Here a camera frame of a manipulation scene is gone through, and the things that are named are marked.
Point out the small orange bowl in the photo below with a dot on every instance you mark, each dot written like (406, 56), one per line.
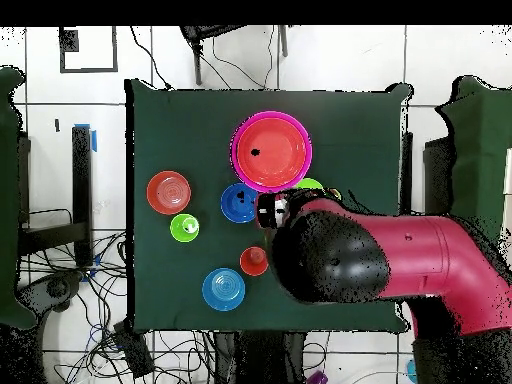
(168, 192)

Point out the dark green table cloth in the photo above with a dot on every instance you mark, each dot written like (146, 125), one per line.
(180, 280)

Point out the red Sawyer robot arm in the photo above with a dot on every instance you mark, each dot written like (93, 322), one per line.
(420, 256)

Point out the large pink bowl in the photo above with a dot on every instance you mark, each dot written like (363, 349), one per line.
(234, 168)

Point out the grey pedestal foot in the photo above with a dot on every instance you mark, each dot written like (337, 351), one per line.
(56, 288)

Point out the green bowl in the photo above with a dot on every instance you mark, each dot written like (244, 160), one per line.
(310, 184)

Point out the black power strip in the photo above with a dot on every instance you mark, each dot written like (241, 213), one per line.
(134, 352)

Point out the orange cup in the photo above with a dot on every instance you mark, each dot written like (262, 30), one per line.
(252, 260)

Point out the large orange bowl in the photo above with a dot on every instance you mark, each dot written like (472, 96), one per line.
(276, 152)

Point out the dark blue bowl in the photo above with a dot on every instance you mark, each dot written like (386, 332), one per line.
(236, 212)

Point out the black table frame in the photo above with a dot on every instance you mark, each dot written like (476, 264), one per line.
(82, 180)
(438, 180)

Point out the green cup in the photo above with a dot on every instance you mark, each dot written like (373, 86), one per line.
(178, 230)

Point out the blue cup on floor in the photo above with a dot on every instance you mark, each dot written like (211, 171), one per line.
(411, 372)

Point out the purple object on floor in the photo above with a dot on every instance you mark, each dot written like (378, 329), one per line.
(317, 378)

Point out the green cloth on side table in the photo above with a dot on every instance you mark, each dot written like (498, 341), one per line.
(8, 200)
(480, 160)

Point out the small light blue bowl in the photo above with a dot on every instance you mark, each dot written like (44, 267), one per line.
(223, 288)

